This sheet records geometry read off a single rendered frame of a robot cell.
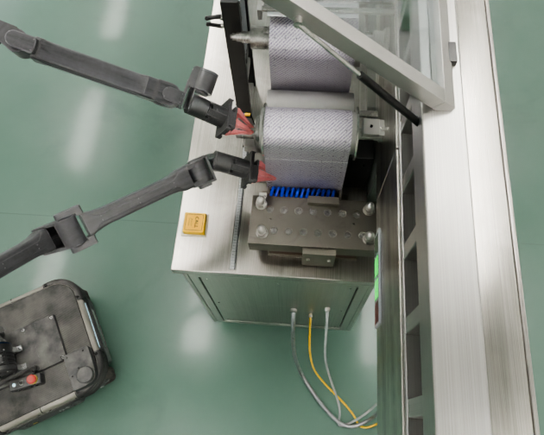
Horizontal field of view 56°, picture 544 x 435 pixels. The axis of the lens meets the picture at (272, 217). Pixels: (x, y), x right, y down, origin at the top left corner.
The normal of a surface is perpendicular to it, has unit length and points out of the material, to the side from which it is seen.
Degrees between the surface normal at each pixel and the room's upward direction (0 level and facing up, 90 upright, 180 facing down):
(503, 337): 0
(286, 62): 92
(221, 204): 0
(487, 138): 0
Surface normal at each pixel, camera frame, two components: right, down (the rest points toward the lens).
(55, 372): -0.04, -0.39
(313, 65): -0.07, 0.93
